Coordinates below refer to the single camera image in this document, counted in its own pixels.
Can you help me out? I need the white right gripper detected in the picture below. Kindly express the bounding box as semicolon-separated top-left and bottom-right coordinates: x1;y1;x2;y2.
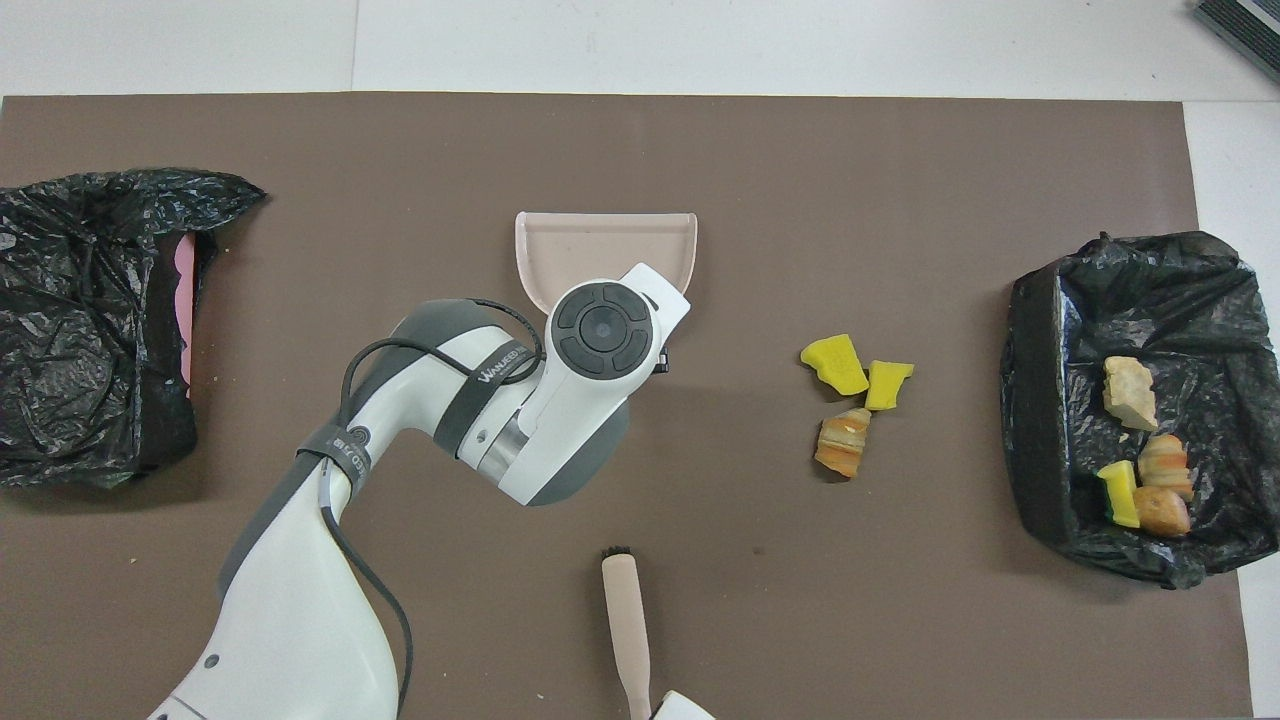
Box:
652;690;717;720

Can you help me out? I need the brown bread roll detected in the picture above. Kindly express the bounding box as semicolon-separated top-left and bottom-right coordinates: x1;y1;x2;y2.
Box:
1133;486;1193;539

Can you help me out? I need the pink plastic bin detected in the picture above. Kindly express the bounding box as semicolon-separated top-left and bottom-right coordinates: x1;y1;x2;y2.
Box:
172;233;198;401

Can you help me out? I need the black bag-lined trash bin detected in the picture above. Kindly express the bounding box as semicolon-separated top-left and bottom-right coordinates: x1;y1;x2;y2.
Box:
1000;230;1280;591

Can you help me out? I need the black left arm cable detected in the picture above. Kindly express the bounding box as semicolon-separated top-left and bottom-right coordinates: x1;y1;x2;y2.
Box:
320;297;669;720

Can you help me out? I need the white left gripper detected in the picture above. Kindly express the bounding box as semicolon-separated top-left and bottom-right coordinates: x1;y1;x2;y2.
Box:
620;262;692;346

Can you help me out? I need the beige plastic dustpan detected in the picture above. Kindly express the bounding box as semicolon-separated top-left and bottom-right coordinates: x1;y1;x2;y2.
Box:
515;210;699;316

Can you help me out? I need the grey ribbed vent panel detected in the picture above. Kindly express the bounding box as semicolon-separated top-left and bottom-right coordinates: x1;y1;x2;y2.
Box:
1195;0;1280;86

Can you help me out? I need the striped toy croissant piece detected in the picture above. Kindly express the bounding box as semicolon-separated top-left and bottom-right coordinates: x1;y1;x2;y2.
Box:
1138;433;1196;501
814;407;873;479

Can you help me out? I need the crumpled black trash bag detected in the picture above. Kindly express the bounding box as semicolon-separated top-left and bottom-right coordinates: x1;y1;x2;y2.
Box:
0;167;268;491

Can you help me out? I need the yellow sponge piece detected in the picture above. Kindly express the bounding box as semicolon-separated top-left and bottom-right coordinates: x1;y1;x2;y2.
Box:
1097;460;1142;529
864;360;915;412
800;333;870;397

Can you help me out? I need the pale cream bread piece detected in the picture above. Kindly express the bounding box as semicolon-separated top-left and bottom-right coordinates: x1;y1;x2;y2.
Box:
1103;356;1159;433

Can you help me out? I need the brown table mat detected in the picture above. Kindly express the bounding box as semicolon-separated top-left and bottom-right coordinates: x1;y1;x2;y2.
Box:
0;92;1256;720

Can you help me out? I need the beige hand brush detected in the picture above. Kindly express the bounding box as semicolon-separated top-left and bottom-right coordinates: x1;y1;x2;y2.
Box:
601;545;654;720

